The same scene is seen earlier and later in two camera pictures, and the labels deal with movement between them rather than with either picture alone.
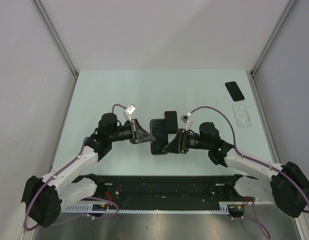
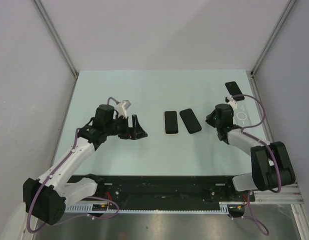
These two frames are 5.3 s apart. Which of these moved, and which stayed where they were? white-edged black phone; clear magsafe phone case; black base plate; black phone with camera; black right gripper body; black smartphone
Moved: black phone with camera; black right gripper body
Stayed: black smartphone; white-edged black phone; clear magsafe phone case; black base plate
